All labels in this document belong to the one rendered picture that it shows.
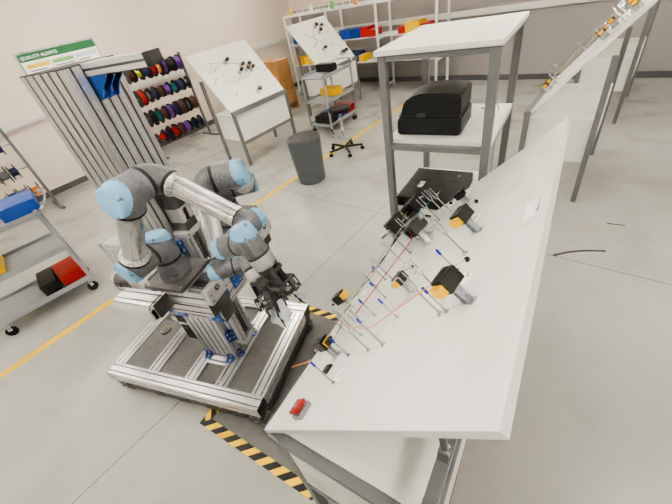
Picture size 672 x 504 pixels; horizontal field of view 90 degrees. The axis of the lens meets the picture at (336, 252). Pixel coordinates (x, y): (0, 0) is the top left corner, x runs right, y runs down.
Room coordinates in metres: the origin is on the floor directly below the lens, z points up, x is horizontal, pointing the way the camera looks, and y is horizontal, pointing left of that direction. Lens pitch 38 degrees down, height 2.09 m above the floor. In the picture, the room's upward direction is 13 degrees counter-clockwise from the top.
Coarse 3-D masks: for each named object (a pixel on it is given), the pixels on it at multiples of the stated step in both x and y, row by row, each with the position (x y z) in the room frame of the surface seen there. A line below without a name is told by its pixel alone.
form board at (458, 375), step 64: (512, 192) 0.88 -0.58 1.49; (448, 256) 0.80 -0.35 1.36; (512, 256) 0.55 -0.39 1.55; (384, 320) 0.72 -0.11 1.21; (448, 320) 0.49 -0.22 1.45; (512, 320) 0.36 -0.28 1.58; (320, 384) 0.64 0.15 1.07; (384, 384) 0.42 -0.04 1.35; (448, 384) 0.31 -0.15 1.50; (512, 384) 0.24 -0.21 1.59
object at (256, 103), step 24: (216, 48) 6.40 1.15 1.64; (240, 48) 6.63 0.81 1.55; (216, 72) 6.03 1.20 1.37; (240, 72) 6.17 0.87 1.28; (264, 72) 6.46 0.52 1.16; (216, 96) 5.68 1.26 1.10; (240, 96) 5.86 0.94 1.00; (264, 96) 6.06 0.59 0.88; (216, 120) 5.91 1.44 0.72; (240, 120) 5.59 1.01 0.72; (264, 120) 5.90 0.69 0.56; (288, 120) 6.24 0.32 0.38
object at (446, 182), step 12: (420, 168) 1.89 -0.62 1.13; (420, 180) 1.74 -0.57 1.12; (432, 180) 1.71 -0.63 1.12; (444, 180) 1.68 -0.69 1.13; (456, 180) 1.65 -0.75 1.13; (468, 180) 1.63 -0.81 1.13; (408, 192) 1.64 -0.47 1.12; (420, 192) 1.61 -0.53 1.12; (432, 192) 1.58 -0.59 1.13; (444, 192) 1.56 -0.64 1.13; (432, 204) 1.51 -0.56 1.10
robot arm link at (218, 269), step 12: (204, 168) 1.40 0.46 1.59; (204, 180) 1.35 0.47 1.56; (216, 192) 1.38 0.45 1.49; (204, 216) 1.26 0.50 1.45; (204, 228) 1.23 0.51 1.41; (216, 228) 1.23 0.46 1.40; (216, 264) 1.11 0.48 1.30; (228, 264) 1.11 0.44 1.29; (216, 276) 1.08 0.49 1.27; (228, 276) 1.09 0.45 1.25
